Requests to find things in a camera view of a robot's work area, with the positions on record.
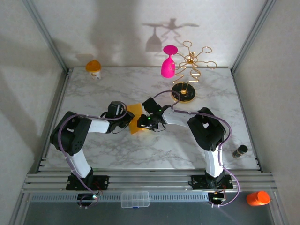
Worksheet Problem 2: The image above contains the aluminium corner post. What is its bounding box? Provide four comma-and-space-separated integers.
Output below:
231, 0, 274, 75
22, 0, 68, 73

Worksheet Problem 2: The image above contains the white cup with orange lid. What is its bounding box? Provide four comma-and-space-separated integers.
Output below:
85, 60, 102, 81

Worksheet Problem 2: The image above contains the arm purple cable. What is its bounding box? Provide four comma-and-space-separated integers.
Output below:
150, 90, 241, 208
56, 106, 129, 209

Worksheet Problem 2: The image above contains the orange plastic cup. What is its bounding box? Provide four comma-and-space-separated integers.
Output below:
246, 191, 271, 207

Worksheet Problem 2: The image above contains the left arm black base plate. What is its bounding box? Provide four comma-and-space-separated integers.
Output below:
66, 175, 110, 191

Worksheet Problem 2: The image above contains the pink wine glass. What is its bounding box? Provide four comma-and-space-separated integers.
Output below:
160, 46, 179, 78

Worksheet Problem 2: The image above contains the aluminium side rail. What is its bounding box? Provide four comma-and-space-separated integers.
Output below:
231, 69, 263, 173
35, 67, 71, 174

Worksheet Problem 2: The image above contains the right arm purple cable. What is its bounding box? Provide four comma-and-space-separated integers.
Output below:
150, 90, 241, 208

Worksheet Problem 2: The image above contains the clear plastic organizer box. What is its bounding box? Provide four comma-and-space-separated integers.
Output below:
120, 191, 150, 209

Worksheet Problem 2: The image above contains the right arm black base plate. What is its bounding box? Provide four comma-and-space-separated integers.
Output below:
190, 174, 234, 190

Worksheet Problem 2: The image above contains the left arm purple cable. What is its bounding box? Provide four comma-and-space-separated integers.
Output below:
56, 106, 129, 209

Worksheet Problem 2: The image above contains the gold wire glass rack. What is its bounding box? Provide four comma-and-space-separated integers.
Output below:
172, 40, 218, 104

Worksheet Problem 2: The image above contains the grey slotted cable duct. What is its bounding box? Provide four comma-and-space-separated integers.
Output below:
30, 192, 210, 203

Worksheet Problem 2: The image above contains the small black gold bottle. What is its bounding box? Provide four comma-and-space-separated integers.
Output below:
232, 144, 248, 159

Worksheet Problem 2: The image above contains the black cable hub with LED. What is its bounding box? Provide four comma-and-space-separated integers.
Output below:
208, 190, 227, 207

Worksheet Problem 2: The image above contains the aluminium rail beam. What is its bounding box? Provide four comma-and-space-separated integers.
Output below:
22, 172, 277, 194

